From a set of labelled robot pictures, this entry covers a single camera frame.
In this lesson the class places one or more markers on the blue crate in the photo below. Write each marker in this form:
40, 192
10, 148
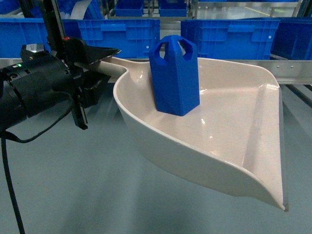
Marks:
293, 38
133, 37
248, 39

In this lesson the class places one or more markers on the blue crate right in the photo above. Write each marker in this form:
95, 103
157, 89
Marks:
293, 38

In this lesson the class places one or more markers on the beige plastic dustpan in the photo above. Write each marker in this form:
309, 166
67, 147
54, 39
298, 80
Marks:
233, 142

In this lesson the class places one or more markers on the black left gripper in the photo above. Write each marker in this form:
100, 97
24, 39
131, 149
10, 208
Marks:
42, 81

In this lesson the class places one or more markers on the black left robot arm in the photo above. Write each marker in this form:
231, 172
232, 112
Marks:
73, 54

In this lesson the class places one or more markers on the blue crate centre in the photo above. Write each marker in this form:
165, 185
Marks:
248, 39

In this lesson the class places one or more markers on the blue crate left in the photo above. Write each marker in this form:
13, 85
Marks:
133, 37

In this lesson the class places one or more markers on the blue plastic part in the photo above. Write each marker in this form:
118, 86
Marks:
175, 78

